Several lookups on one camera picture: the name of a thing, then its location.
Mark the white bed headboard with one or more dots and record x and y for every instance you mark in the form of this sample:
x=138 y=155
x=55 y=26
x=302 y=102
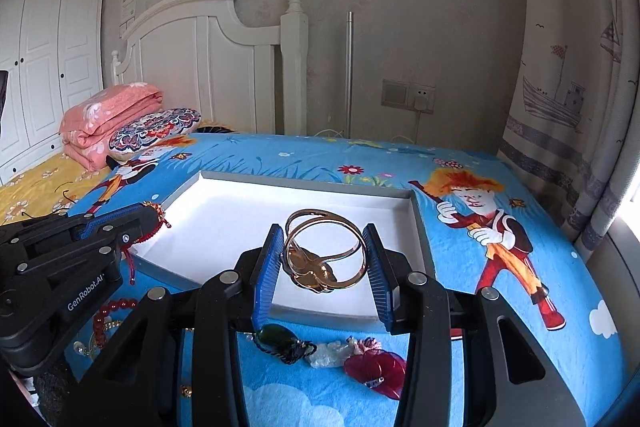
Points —
x=200 y=55

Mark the gold double ring bangle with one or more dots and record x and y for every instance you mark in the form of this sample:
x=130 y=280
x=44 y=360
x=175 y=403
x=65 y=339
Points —
x=323 y=251

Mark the ship print curtain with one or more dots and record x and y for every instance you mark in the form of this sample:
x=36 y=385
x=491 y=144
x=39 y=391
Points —
x=572 y=134

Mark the white wardrobe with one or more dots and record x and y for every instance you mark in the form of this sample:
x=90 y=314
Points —
x=51 y=50

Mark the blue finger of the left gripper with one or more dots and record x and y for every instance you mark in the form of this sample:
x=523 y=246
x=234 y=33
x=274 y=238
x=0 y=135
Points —
x=120 y=231
x=132 y=217

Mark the clear crystal pendant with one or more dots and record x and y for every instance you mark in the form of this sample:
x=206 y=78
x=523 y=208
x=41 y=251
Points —
x=336 y=353

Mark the yellow floral bed sheet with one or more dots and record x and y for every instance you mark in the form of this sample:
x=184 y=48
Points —
x=51 y=187

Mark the pink folded quilt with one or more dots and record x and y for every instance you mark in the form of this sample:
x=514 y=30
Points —
x=87 y=127

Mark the silver metal pole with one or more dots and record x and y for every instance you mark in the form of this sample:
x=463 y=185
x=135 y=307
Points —
x=349 y=72

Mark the grey shallow tray box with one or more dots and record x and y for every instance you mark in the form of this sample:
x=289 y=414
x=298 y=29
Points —
x=213 y=218

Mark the gold bamboo bangle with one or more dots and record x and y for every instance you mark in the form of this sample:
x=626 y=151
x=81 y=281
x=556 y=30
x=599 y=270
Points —
x=91 y=349

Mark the patterned round pillow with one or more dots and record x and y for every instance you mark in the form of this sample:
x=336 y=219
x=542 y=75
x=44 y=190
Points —
x=151 y=129

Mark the wall switch socket panel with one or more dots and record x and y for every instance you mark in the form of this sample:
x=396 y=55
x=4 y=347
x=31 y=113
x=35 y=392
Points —
x=408 y=96

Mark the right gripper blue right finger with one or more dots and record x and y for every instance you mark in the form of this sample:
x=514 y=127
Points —
x=382 y=279

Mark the red flower hair clip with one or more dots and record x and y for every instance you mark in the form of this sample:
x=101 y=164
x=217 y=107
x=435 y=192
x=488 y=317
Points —
x=379 y=370

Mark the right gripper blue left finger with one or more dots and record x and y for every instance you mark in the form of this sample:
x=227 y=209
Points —
x=263 y=280

